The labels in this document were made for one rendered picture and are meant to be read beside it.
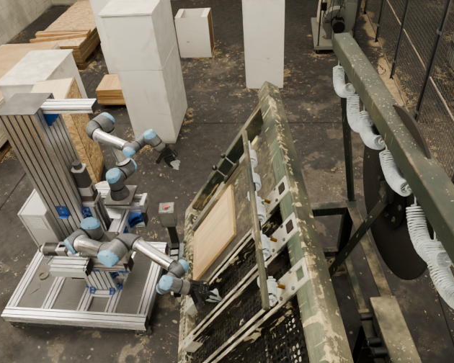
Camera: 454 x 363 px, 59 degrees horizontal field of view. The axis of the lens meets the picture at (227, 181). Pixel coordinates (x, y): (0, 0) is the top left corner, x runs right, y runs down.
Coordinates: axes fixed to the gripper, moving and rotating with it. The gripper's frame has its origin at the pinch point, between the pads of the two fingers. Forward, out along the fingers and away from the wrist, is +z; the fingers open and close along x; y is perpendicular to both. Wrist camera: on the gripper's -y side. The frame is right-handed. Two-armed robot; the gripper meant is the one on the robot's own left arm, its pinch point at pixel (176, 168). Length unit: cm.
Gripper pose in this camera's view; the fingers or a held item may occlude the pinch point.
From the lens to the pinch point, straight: 289.3
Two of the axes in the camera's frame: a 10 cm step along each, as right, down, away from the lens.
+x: 1.3, -6.8, 7.3
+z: 5.3, 6.6, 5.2
